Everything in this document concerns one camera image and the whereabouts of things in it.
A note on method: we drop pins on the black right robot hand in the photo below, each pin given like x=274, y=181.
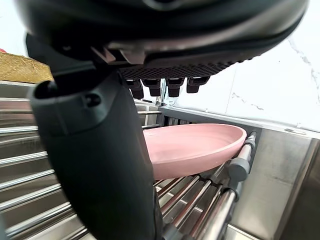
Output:
x=105, y=155

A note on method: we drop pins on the stainless steel sink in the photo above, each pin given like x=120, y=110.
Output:
x=275, y=175

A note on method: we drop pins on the steel roll-up drying rack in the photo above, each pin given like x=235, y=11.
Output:
x=37, y=160

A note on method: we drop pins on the chrome faucet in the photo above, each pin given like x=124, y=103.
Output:
x=166, y=96

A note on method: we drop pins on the pink plate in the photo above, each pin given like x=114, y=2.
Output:
x=190, y=147

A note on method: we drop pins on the yellow sponge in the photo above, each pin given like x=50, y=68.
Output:
x=22, y=67

